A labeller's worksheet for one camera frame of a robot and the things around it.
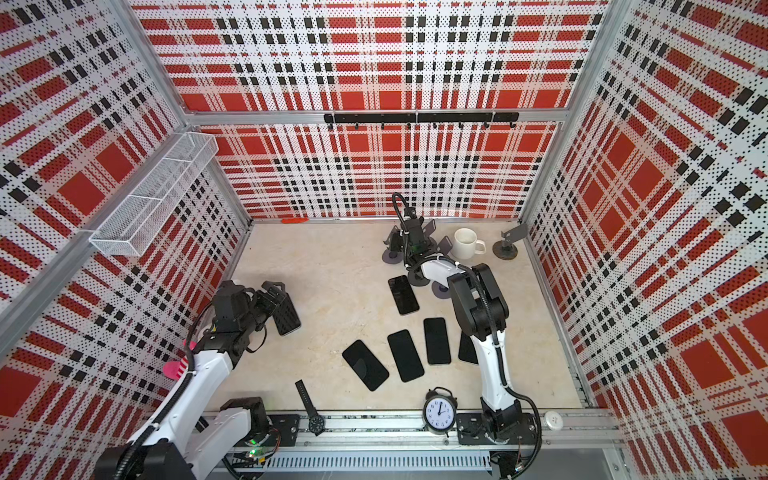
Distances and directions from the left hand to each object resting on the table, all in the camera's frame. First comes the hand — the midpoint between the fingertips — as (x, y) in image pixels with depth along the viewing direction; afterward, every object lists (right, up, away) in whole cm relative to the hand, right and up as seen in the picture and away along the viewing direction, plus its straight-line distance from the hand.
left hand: (279, 298), depth 84 cm
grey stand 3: (+48, 0, +17) cm, 51 cm away
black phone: (+36, -2, +17) cm, 40 cm away
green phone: (+46, -14, +6) cm, 48 cm away
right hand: (+33, +20, +18) cm, 43 cm away
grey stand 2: (+40, +4, +20) cm, 45 cm away
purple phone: (-1, -7, +8) cm, 11 cm away
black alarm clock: (+45, -27, -9) cm, 53 cm away
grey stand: (+33, +16, +9) cm, 38 cm away
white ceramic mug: (+58, +16, +20) cm, 63 cm away
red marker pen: (-11, +26, +42) cm, 51 cm away
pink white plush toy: (-25, -18, -5) cm, 31 cm away
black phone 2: (+36, -18, +3) cm, 40 cm away
